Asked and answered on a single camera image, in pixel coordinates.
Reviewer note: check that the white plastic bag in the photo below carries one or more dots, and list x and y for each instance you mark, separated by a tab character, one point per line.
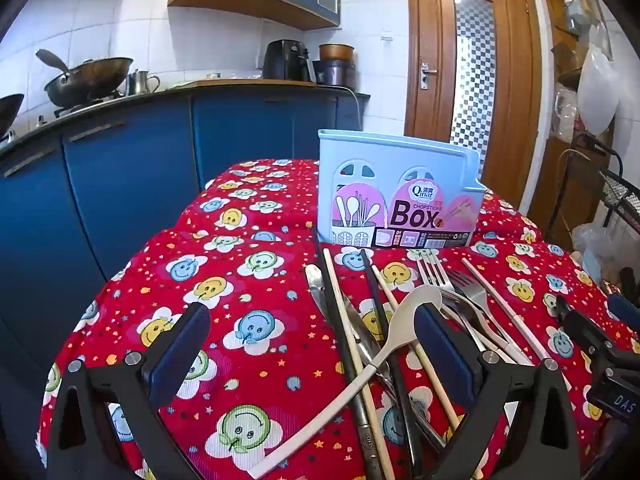
597	90

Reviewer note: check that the wooden shelf unit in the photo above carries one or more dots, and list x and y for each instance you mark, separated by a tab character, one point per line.
560	170

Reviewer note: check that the black frying pan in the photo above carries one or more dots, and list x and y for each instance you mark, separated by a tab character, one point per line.
10	110

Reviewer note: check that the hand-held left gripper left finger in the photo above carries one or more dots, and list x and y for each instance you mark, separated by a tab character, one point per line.
180	355

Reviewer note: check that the steel pitcher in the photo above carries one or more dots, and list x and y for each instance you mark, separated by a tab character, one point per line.
137	82

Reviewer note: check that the clear plastic bags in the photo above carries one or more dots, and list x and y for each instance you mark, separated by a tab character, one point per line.
590	245

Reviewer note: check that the copper pot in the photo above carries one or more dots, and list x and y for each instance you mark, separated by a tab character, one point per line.
336	52

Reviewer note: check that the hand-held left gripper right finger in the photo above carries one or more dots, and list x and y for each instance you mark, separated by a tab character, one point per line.
445	355

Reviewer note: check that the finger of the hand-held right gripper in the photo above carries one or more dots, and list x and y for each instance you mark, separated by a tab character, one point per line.
585	330
627	307

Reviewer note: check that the black air fryer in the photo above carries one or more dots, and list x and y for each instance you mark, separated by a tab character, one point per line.
282	60

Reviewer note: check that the dark steel wok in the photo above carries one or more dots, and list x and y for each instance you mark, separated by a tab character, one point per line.
87	82

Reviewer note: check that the light blue utensil box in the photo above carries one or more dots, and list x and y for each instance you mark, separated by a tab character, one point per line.
370	160

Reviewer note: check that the red floral tablecloth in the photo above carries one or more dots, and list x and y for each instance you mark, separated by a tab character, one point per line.
250	260

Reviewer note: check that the silver table knife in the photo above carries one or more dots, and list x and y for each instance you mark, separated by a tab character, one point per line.
316	285

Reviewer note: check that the all silver fork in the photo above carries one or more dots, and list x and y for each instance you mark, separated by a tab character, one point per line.
467	285

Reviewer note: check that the gas stove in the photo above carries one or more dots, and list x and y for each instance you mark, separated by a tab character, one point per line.
85	105

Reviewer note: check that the wooden door with glass panel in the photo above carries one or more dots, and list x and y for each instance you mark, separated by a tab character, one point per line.
430	25

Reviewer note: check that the blue kitchen base cabinets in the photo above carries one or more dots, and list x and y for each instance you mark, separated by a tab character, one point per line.
125	185

